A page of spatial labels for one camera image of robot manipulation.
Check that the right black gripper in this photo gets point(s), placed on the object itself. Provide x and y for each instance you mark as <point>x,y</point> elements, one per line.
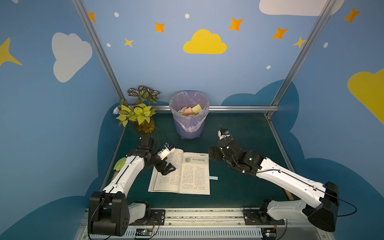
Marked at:
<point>226,147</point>

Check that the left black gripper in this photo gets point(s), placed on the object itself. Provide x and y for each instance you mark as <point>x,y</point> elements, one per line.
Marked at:
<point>160,160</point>

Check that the magazine book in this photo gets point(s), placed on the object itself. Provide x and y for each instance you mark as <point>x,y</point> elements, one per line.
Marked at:
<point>190,177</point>

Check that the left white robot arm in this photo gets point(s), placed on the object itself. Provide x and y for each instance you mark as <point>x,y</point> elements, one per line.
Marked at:
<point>109,212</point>

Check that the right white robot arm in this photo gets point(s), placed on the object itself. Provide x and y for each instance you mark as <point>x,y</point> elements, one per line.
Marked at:
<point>320,201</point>

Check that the discarded sticky notes pile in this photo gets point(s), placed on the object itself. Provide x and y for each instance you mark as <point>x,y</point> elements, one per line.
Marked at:
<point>187,111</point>

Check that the purple trash bin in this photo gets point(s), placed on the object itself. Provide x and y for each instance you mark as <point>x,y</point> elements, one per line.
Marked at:
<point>190,126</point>

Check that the clear plastic bin liner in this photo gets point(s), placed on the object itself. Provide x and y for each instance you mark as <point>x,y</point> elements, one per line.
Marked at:
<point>187,118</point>

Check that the green toy shovel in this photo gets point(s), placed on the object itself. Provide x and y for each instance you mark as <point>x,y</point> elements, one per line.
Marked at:
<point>118,166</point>

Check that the green toy rake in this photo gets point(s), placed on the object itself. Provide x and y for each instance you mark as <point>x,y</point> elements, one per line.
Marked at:
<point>289,195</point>

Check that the potted green plant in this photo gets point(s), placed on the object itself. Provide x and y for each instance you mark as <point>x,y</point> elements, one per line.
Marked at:
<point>141,113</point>

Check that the left circuit board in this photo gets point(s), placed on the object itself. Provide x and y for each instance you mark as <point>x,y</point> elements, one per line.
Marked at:
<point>143,233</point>

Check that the circuit board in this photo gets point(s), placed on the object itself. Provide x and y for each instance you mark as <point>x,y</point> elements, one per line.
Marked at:
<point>269,234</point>
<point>143,233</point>

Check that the right circuit board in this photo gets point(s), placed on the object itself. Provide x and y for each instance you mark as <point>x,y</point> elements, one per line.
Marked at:
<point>269,234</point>

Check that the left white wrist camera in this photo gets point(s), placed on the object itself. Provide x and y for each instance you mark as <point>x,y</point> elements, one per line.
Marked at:
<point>165,150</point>

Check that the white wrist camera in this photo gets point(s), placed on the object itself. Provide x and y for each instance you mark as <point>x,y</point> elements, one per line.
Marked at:
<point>223,133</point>
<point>165,150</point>

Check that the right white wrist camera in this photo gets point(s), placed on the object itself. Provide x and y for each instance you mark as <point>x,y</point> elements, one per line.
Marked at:
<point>223,133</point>

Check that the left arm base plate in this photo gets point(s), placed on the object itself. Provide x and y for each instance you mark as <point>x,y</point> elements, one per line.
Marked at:
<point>156,216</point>

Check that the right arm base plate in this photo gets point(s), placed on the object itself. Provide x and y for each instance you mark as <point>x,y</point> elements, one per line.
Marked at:
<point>254,217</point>

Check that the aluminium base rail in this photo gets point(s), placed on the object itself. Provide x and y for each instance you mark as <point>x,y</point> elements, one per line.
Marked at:
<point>222,224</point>

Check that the aluminium frame back bar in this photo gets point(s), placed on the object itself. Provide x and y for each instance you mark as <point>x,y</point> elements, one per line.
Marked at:
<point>247,109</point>

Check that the right aluminium frame post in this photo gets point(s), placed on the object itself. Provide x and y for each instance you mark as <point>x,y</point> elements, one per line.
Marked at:
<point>312,37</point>

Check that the aluminium frame post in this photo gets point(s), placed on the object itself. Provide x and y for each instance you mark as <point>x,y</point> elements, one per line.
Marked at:
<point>312,37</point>
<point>91,31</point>

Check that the left aluminium frame post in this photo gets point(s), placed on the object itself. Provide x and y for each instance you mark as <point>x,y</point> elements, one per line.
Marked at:
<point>91,31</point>

